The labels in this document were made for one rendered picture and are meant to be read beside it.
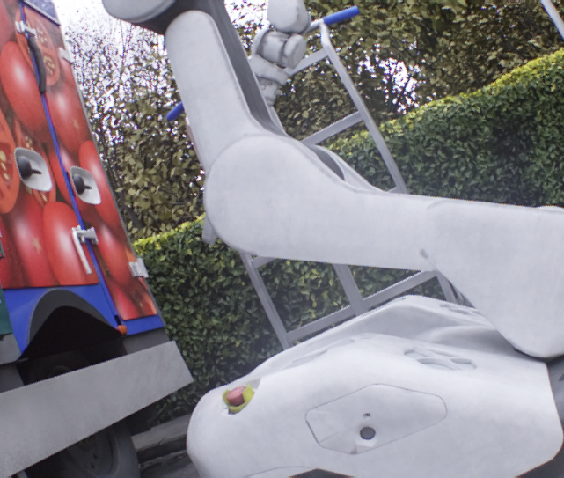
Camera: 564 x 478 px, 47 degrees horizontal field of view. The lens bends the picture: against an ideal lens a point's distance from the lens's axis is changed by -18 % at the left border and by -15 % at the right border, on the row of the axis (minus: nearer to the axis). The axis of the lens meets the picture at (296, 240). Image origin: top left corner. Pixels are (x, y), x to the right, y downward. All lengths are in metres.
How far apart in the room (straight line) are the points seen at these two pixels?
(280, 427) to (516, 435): 0.27
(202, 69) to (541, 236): 0.53
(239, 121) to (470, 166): 2.85
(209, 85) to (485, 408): 0.59
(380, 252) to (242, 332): 2.97
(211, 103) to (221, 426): 0.45
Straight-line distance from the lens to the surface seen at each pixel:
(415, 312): 1.15
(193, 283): 3.96
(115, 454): 2.53
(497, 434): 0.76
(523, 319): 0.89
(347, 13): 2.37
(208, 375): 3.92
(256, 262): 2.33
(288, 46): 1.28
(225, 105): 1.02
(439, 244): 0.88
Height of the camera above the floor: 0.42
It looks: 5 degrees up
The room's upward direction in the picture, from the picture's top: 25 degrees counter-clockwise
